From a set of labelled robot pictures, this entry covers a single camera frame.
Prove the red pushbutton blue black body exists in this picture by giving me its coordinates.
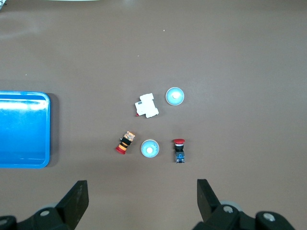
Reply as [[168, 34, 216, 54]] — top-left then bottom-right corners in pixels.
[[172, 138, 187, 164]]

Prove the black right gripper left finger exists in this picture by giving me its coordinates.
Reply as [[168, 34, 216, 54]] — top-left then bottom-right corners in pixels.
[[18, 180, 90, 230]]

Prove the orange black red-capped button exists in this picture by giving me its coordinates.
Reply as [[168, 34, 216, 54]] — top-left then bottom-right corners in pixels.
[[115, 130, 136, 155]]

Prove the white circuit breaker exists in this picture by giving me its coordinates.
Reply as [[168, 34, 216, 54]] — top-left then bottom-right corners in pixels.
[[134, 93, 160, 119]]

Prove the blue plastic tray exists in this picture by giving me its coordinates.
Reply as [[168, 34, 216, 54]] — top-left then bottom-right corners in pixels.
[[0, 91, 51, 169]]

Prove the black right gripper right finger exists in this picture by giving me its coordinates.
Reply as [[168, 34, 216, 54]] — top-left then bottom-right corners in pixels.
[[191, 178, 258, 230]]

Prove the blue call bell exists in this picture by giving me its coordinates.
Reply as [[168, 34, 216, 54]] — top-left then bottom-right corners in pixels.
[[165, 86, 185, 106], [140, 139, 160, 159]]

